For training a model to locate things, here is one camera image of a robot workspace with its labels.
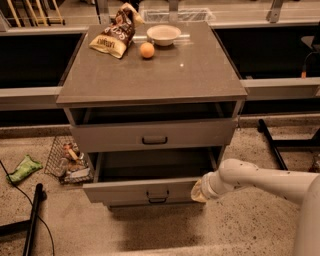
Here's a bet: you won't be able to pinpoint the grey drawer cabinet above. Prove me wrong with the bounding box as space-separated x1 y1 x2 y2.
55 21 248 174

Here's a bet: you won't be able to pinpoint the wire basket with items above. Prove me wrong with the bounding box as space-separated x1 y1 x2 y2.
45 136 93 184

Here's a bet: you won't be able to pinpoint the black cable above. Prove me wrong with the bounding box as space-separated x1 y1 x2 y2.
0 159 56 256

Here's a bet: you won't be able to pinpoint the white bowl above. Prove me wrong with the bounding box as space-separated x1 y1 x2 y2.
147 25 181 46

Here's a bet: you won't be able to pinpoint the wooden chair legs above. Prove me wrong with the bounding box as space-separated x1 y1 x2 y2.
0 0 65 28

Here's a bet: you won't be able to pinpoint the brown chip bag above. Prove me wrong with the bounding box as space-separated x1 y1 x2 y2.
89 3 144 59

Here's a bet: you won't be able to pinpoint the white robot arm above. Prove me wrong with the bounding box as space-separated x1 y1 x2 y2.
191 159 320 256

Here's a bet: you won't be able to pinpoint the black stand leg right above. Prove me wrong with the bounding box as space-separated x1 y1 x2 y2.
257 119 320 170

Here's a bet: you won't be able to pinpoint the black stand leg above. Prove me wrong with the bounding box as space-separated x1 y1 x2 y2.
257 119 320 170
0 183 46 256

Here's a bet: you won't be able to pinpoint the grey drawer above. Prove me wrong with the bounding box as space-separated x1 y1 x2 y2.
83 147 223 209
71 119 236 153

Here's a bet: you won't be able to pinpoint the green snack bag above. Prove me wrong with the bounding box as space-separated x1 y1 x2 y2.
6 155 43 184

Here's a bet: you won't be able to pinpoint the wire basket right edge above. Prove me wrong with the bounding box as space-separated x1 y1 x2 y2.
309 155 320 173

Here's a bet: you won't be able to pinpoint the orange fruit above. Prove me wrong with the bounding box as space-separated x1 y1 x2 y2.
140 42 155 59

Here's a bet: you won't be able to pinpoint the grey top drawer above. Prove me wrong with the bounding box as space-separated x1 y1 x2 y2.
71 119 236 153

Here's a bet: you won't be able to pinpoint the clear plastic bin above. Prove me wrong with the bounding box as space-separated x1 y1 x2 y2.
140 8 216 23

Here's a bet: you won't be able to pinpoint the black stand leg left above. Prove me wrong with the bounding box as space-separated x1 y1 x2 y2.
0 183 46 256

